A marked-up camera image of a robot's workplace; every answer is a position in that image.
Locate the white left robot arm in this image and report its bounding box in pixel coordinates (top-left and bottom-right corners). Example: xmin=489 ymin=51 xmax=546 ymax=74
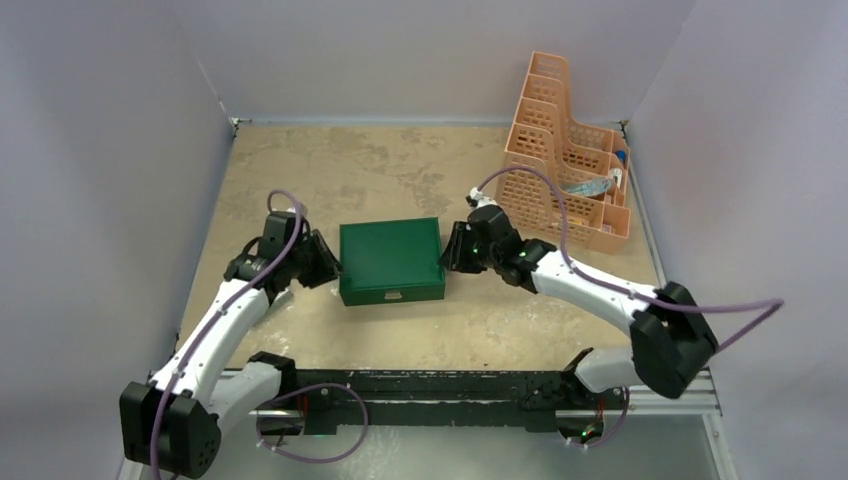
xmin=119 ymin=206 xmax=341 ymax=479

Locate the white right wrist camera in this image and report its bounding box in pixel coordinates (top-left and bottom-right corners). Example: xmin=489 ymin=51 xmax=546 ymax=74
xmin=465 ymin=187 xmax=498 ymax=210

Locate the green jewelry box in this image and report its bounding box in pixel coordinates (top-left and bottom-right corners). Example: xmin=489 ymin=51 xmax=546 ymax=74
xmin=338 ymin=217 xmax=446 ymax=307

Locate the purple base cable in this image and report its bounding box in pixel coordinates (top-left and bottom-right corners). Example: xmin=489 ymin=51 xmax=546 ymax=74
xmin=255 ymin=387 xmax=368 ymax=465

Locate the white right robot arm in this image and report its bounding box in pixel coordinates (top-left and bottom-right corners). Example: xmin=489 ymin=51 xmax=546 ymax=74
xmin=439 ymin=205 xmax=718 ymax=407

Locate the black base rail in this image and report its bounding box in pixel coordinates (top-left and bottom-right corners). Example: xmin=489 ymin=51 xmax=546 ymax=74
xmin=248 ymin=352 xmax=624 ymax=435

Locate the blue item in organizer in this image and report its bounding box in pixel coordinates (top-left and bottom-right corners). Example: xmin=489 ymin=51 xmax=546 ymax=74
xmin=560 ymin=177 xmax=618 ymax=198

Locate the peach plastic file organizer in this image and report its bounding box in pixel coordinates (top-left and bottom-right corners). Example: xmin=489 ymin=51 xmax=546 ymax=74
xmin=495 ymin=51 xmax=631 ymax=254

